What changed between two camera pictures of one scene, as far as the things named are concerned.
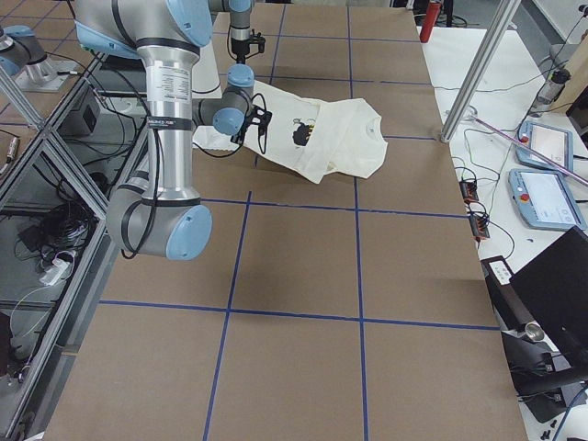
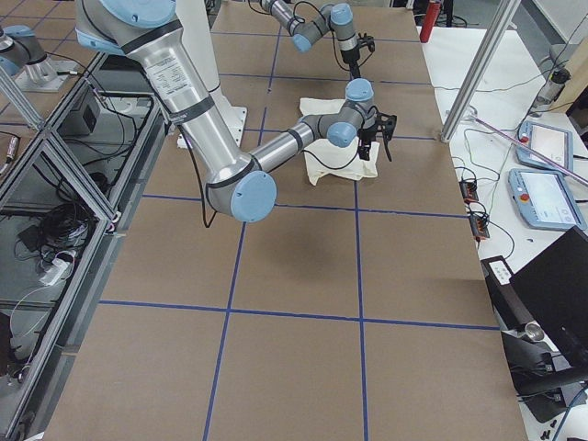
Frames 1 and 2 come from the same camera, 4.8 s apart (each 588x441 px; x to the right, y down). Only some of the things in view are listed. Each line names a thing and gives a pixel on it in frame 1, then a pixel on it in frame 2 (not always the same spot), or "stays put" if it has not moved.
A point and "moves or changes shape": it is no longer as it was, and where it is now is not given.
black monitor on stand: [549, 354] stays put
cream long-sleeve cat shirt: [307, 138] moves or changes shape
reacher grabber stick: [532, 151] stays put
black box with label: [508, 301] stays put
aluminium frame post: [480, 71] stays put
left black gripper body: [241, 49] -> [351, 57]
